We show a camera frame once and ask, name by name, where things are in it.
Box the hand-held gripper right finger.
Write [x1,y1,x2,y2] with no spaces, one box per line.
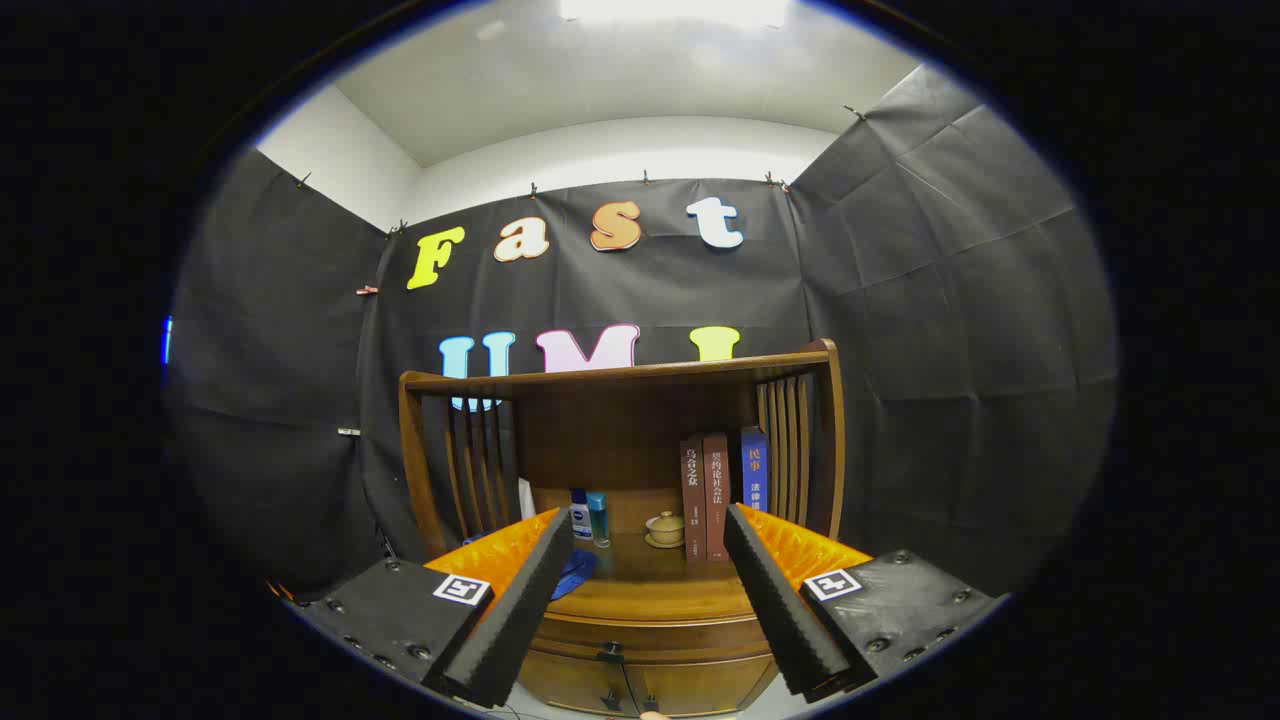
[722,502,1009,701]

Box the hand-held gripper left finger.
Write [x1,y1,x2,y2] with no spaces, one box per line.
[290,506,576,709]

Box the wooden drawer with black knob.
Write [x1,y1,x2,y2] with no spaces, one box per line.
[535,610,776,666]

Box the wooden countertop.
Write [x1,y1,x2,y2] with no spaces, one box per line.
[520,530,781,623]

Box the wooden cabinet with slatted sides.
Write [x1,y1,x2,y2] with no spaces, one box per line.
[398,338,847,719]

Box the folded blue towel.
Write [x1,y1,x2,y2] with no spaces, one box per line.
[548,548,599,601]

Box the blue book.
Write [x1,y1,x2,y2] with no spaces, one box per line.
[740,426,770,516]

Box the black backdrop cloth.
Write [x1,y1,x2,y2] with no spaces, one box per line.
[165,65,1119,601]

